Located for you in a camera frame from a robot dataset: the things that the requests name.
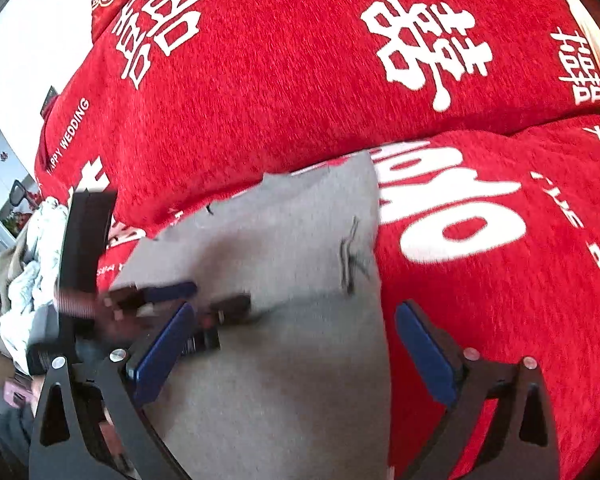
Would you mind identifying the grey knit sweater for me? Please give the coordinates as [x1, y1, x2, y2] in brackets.
[116, 153, 390, 479]

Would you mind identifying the light floral crumpled cloth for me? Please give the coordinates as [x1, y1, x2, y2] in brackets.
[0, 197, 69, 374]

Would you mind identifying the red wedding quilt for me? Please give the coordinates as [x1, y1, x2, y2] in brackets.
[97, 115, 600, 479]

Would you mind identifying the red folded quilt roll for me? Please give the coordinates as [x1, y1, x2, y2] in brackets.
[35, 0, 600, 228]

